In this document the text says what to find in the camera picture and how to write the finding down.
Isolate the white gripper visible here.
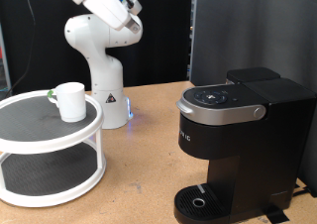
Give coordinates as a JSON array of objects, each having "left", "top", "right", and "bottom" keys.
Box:
[{"left": 82, "top": 0, "right": 142, "bottom": 34}]

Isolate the silver Keurig lid handle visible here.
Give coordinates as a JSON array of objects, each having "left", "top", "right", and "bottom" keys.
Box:
[{"left": 175, "top": 98, "right": 267, "bottom": 126}]

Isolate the black Keurig coffee machine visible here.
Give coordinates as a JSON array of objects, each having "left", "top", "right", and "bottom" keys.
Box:
[{"left": 173, "top": 66, "right": 317, "bottom": 224}]

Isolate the black curtain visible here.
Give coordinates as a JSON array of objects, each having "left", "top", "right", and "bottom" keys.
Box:
[{"left": 0, "top": 0, "right": 193, "bottom": 96}]

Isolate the white mug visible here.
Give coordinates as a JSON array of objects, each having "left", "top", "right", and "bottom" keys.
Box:
[{"left": 47, "top": 81, "right": 88, "bottom": 123}]

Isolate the black square lid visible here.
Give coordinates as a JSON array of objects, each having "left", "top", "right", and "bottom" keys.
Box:
[{"left": 189, "top": 0, "right": 317, "bottom": 198}]

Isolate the white two-tier turntable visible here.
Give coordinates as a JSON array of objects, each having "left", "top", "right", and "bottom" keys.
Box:
[{"left": 0, "top": 89, "right": 107, "bottom": 208}]

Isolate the black tape strip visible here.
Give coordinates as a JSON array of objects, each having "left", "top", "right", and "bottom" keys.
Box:
[{"left": 262, "top": 205, "right": 291, "bottom": 224}]

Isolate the grey metal frame post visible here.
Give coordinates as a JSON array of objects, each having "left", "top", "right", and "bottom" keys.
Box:
[
  {"left": 187, "top": 0, "right": 198, "bottom": 81},
  {"left": 0, "top": 22, "right": 13, "bottom": 93}
]

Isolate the black hanging cable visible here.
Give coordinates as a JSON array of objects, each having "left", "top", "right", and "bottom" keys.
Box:
[{"left": 0, "top": 0, "right": 63, "bottom": 99}]

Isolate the black Keurig power cord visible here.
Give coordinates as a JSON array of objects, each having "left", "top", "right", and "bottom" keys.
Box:
[{"left": 291, "top": 183, "right": 313, "bottom": 198}]

